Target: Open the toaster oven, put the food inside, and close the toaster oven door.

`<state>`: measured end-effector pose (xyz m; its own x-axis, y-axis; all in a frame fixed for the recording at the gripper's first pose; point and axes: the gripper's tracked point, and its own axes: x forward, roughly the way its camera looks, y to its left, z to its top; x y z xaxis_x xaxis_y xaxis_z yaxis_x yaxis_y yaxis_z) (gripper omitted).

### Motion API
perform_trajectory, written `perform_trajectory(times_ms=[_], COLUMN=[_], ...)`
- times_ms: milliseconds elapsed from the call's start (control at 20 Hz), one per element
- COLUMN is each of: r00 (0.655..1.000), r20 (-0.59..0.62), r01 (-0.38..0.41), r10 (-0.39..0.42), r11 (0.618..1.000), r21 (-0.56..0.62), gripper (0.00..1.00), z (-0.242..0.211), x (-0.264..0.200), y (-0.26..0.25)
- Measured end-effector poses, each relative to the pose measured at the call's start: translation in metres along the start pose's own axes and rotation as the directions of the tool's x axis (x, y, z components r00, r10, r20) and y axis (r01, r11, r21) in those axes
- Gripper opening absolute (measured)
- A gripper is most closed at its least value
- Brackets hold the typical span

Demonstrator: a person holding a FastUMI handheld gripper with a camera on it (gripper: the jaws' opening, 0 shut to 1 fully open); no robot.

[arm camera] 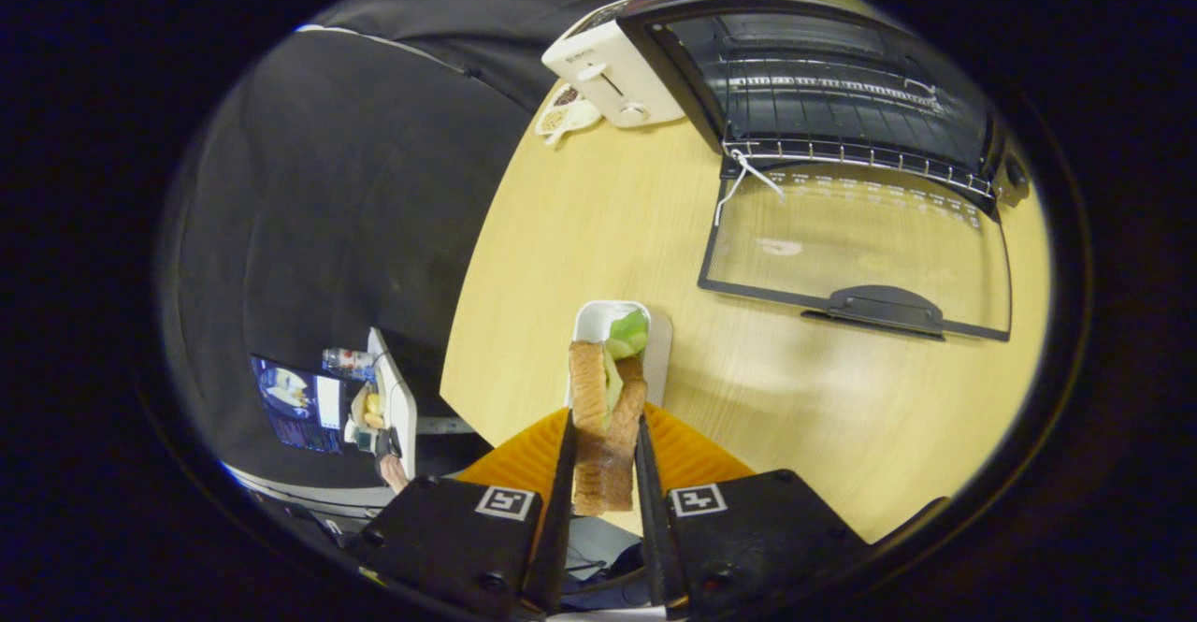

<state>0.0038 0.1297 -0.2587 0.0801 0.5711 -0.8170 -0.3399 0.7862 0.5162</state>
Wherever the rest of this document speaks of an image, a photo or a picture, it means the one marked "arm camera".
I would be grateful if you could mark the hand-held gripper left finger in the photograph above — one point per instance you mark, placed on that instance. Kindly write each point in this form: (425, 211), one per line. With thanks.
(559, 528)

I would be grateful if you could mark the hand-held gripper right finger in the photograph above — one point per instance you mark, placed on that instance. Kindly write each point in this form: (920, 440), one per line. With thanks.
(655, 528)

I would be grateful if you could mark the toasted sandwich with lettuce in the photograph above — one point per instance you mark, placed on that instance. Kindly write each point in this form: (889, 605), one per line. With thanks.
(589, 397)

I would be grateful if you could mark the black toaster oven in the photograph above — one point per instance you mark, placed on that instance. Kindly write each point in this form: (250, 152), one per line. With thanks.
(842, 108)

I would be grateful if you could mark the white pop-up toaster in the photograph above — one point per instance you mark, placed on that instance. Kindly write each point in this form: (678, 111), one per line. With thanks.
(608, 70)

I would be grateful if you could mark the white rectangular plate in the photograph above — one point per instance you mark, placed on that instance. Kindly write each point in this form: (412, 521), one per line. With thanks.
(594, 321)

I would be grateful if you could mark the small clear plastic bottle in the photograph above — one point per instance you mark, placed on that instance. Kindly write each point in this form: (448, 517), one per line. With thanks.
(346, 362)

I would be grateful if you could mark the blue printed box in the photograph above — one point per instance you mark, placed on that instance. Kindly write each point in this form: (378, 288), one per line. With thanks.
(299, 407)

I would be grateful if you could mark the white zip tie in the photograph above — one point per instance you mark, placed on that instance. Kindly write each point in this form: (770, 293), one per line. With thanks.
(748, 168)

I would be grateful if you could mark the small white spice dish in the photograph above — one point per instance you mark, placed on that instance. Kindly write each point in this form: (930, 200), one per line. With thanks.
(554, 120)

